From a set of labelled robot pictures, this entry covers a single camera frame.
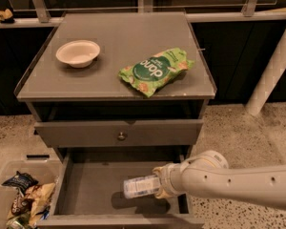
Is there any grey drawer cabinet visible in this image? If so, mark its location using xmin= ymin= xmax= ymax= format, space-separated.
xmin=14 ymin=10 xmax=217 ymax=229

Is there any blue plastic bottle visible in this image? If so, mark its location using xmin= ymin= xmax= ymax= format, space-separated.
xmin=123 ymin=175 xmax=161 ymax=198

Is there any grey upper drawer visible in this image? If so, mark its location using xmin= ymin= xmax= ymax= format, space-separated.
xmin=35 ymin=119 xmax=203 ymax=148

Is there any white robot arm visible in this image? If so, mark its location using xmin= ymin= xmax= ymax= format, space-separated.
xmin=153 ymin=29 xmax=286 ymax=210

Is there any grey metal railing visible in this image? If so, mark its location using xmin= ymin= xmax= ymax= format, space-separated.
xmin=0 ymin=0 xmax=286 ymax=27

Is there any yellow chip bag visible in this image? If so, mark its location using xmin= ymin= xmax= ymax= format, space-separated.
xmin=25 ymin=183 xmax=55 ymax=227

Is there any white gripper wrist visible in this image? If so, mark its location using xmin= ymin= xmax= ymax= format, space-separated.
xmin=153 ymin=163 xmax=185 ymax=199

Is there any clear plastic storage bin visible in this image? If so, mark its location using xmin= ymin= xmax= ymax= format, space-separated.
xmin=0 ymin=160 xmax=61 ymax=229

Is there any small yellow black object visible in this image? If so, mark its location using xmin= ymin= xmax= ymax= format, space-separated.
xmin=0 ymin=9 xmax=14 ymax=24

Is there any dark blue snack bag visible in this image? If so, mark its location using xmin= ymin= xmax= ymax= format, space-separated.
xmin=2 ymin=171 xmax=38 ymax=195

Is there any grey open middle drawer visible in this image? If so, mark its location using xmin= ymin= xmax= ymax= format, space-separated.
xmin=37 ymin=154 xmax=204 ymax=229

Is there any green snack packet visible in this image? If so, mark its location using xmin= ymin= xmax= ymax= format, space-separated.
xmin=6 ymin=214 xmax=31 ymax=229

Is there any white paper bowl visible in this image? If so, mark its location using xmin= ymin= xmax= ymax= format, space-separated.
xmin=55 ymin=40 xmax=100 ymax=69

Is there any brown snack bag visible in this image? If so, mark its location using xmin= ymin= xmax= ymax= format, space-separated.
xmin=8 ymin=194 xmax=32 ymax=219

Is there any green snack bag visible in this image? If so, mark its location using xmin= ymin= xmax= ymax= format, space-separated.
xmin=118 ymin=48 xmax=194 ymax=97

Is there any round metal drawer knob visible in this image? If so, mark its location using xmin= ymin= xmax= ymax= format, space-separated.
xmin=117 ymin=132 xmax=126 ymax=141

